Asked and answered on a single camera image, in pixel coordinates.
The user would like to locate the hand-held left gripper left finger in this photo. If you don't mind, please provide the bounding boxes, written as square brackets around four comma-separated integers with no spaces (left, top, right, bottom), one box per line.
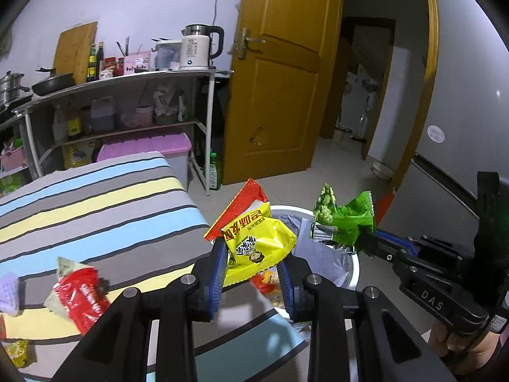
[52,237,229,382]

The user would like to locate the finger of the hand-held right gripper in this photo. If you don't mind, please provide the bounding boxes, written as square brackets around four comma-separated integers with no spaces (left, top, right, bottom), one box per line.
[376,228,450,259]
[357,231,410,265]

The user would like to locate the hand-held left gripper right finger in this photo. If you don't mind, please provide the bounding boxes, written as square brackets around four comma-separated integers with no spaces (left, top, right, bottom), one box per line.
[276,257,456,382]

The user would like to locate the white trash bin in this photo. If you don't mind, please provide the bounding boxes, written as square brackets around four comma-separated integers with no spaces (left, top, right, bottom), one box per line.
[254,205,360,327]

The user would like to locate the green snack packet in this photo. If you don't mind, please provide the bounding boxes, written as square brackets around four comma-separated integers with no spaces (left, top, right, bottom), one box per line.
[310,183,378,255]

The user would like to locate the red orange wrapper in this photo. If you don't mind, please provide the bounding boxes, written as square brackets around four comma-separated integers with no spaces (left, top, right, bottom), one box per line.
[374,191,396,227]

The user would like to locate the yellow cartoon snack packet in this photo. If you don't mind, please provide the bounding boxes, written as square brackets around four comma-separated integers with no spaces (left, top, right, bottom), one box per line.
[220,203,298,287]

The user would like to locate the orange red snack packet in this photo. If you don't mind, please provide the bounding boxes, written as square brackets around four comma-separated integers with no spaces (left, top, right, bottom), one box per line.
[204,178,269,243]

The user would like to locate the small red snack packet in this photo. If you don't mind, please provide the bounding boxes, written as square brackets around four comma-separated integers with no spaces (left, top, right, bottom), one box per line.
[53,267,110,336]

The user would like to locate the lilac plastic wrapper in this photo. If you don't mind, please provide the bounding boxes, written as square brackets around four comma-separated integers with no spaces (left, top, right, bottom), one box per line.
[0,272,20,317]

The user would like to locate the small yellow green packet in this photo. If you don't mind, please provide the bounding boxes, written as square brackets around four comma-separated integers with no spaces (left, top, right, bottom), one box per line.
[4,339,29,369]

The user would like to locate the person's right hand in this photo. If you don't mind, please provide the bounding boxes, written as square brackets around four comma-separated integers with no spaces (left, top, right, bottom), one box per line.
[429,320,502,375]

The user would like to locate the grey cabinet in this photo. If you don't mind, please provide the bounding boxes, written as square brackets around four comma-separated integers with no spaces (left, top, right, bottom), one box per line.
[398,153,480,223]

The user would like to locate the white bowl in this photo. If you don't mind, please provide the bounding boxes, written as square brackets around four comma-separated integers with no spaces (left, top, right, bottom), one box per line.
[371,161,396,180]

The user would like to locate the green plastic bottle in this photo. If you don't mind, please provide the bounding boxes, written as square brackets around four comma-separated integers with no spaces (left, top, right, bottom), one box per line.
[207,149,222,191]

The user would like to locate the round white sticker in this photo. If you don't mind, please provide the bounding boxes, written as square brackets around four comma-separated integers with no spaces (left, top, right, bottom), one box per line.
[427,124,447,144]

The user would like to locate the striped cloth covered table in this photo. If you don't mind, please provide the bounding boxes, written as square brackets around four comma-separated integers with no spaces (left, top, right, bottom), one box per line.
[0,151,311,382]

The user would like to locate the white appliance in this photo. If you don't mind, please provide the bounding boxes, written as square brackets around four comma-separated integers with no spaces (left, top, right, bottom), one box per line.
[344,61,388,144]

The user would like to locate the pink lidded storage box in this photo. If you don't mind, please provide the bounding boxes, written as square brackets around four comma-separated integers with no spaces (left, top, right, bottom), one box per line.
[96,132,192,192]

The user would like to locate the wooden door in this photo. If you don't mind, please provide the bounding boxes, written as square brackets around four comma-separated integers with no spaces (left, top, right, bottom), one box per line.
[220,0,346,186]

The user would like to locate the pink bowl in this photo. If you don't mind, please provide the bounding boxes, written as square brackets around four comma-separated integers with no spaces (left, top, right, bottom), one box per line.
[133,105,155,126]

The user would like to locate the crumpled plastic bags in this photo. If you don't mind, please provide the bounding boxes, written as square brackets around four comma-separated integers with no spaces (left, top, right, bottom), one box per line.
[153,83,189,125]

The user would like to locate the grey plastic jug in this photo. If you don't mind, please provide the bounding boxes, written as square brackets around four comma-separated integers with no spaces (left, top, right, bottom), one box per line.
[89,96,118,134]

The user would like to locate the yellow label bottle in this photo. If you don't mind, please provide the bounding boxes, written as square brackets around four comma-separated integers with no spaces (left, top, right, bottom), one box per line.
[64,103,84,142]

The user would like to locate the clear plastic bottle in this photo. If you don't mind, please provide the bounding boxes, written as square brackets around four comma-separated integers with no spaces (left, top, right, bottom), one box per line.
[52,105,68,144]

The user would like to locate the grey metal shelf unit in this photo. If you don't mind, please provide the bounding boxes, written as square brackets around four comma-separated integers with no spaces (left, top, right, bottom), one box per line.
[12,67,235,196]

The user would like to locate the colourful carton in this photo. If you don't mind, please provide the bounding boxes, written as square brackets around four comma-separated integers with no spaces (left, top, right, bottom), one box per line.
[0,169,30,195]

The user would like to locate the clear storage container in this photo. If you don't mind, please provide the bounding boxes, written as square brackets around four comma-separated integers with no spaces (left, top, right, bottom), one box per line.
[153,40,184,71]

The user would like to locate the pink utensil box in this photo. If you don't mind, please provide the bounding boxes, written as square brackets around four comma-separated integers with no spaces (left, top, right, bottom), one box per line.
[123,51,154,75]

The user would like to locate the white electric kettle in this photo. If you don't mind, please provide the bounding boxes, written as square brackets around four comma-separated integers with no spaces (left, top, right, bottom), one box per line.
[179,25,225,71]

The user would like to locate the pink basket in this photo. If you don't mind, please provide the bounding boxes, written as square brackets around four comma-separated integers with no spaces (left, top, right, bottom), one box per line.
[0,145,28,173]

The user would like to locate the green oil bottle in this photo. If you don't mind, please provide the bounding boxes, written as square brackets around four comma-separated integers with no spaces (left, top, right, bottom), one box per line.
[87,44,98,82]

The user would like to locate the dark chopsticks bundle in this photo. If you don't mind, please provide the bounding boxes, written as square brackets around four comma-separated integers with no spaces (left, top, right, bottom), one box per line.
[115,37,144,58]

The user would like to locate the black frying pan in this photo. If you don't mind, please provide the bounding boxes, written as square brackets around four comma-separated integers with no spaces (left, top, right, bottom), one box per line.
[31,72,77,97]

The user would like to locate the black induction cooker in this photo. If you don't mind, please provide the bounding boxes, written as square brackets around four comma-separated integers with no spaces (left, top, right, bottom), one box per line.
[0,95,34,122]

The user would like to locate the wooden cutting board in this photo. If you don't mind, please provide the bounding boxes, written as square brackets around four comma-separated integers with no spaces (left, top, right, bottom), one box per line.
[52,22,99,85]

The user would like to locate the steel steamer pot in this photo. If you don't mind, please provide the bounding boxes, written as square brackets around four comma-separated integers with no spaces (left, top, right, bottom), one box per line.
[0,71,25,106]

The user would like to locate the wooden door frame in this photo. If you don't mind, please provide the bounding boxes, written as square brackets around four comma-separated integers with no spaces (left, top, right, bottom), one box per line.
[392,0,440,192]

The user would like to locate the brass door handle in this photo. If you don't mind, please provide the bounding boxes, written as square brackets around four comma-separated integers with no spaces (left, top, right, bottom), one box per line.
[234,28,266,61]

